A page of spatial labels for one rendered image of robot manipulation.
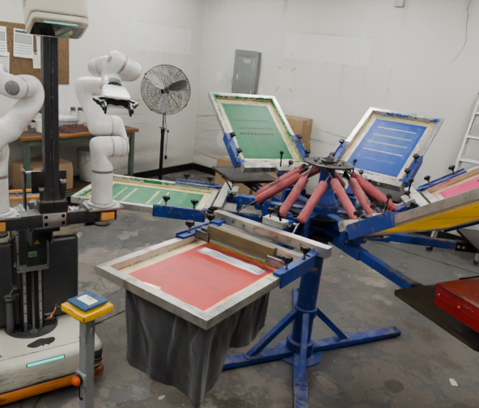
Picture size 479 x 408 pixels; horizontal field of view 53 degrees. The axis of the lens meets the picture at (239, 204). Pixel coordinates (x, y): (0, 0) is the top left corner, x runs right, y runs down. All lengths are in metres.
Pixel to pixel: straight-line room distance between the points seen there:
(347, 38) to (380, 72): 0.61
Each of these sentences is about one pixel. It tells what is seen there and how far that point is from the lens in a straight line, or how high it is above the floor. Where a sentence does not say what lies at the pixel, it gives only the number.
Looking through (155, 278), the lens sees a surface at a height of 0.96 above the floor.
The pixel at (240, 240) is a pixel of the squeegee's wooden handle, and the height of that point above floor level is 1.04.
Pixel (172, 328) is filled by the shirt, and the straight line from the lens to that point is 1.98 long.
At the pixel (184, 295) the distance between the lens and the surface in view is 1.91.
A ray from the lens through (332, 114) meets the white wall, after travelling 6.49.
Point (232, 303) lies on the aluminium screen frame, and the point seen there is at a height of 0.99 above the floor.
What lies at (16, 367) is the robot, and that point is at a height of 0.25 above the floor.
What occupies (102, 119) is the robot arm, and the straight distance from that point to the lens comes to 2.28.
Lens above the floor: 1.86
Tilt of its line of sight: 17 degrees down
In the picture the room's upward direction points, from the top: 6 degrees clockwise
